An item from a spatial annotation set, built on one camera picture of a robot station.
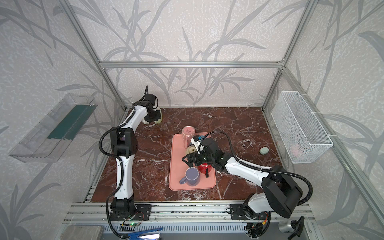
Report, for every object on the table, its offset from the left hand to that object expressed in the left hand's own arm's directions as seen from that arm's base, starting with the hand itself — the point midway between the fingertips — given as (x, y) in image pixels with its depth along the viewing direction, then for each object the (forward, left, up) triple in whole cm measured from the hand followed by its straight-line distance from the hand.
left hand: (158, 113), depth 105 cm
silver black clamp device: (-65, -68, +3) cm, 94 cm away
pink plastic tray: (-36, -17, -9) cm, 41 cm away
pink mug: (-18, -22, +2) cm, 29 cm away
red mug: (-38, -32, -4) cm, 49 cm away
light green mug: (-5, -1, -3) cm, 6 cm away
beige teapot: (-29, -24, 0) cm, 37 cm away
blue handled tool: (-68, -8, -6) cm, 69 cm away
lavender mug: (-45, -26, +1) cm, 52 cm away
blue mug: (-30, -30, +16) cm, 45 cm away
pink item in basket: (-35, -78, +13) cm, 86 cm away
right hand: (-32, -24, +4) cm, 40 cm away
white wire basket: (-35, -73, +27) cm, 86 cm away
